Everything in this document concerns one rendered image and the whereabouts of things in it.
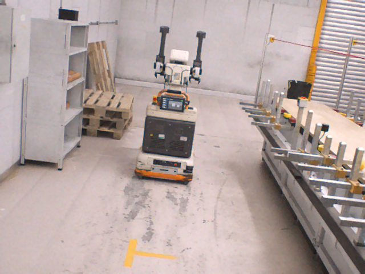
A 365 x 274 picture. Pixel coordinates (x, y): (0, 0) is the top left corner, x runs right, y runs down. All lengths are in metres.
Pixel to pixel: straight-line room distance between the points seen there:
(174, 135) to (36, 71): 1.56
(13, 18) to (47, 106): 1.26
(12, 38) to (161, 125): 1.76
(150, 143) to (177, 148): 0.29
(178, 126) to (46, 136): 1.40
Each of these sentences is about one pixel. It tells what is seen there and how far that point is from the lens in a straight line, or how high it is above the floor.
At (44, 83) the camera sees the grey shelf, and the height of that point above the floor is 0.92.
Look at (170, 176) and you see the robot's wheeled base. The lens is 4.66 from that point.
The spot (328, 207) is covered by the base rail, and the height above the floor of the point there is 0.70.
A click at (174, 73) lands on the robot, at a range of 4.83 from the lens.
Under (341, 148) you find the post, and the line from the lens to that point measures 2.82.
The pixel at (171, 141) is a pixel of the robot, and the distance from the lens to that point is 4.63.
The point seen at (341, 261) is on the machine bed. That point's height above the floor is 0.25.
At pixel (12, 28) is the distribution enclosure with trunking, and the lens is 3.72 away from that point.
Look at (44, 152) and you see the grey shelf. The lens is 4.81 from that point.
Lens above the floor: 1.71
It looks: 15 degrees down
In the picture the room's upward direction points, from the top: 8 degrees clockwise
